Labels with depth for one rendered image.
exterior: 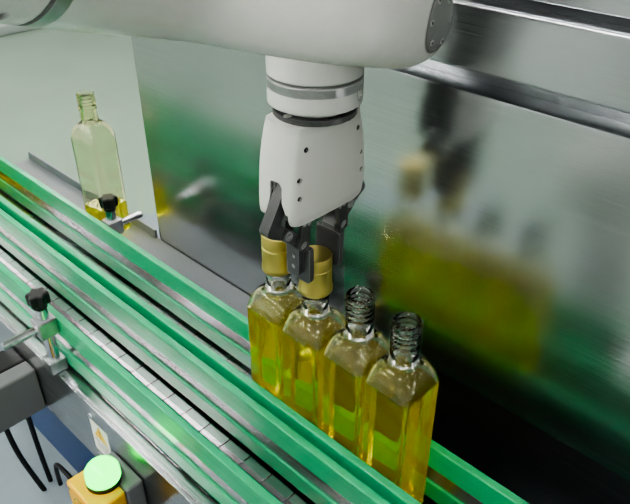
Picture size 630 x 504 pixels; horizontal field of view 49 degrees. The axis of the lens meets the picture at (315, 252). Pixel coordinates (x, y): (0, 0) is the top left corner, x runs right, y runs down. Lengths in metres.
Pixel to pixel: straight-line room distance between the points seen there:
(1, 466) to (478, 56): 1.05
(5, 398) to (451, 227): 0.70
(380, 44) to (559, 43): 0.19
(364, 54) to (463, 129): 0.23
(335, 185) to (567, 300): 0.24
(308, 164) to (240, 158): 0.40
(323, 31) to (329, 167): 0.19
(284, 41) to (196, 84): 0.58
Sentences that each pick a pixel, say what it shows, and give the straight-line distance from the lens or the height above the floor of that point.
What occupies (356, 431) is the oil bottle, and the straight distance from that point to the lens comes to 0.75.
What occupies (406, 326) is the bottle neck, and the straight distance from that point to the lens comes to 0.67.
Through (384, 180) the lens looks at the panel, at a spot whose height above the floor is 1.37.
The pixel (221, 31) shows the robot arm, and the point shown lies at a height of 1.59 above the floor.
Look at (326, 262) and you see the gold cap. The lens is 0.69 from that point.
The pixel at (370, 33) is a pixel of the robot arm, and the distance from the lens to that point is 0.47.
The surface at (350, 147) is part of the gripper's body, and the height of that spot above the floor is 1.45.
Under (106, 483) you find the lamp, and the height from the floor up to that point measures 1.01.
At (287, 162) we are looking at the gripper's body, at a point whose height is 1.46.
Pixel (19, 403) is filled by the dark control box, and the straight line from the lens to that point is 1.15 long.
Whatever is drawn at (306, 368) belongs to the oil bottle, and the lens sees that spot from 0.75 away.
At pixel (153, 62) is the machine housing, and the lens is 1.11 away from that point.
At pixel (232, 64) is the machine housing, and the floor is 1.42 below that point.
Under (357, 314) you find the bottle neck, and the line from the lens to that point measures 0.68.
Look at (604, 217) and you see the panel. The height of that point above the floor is 1.42.
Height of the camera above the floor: 1.72
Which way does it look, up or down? 33 degrees down
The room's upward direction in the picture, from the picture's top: straight up
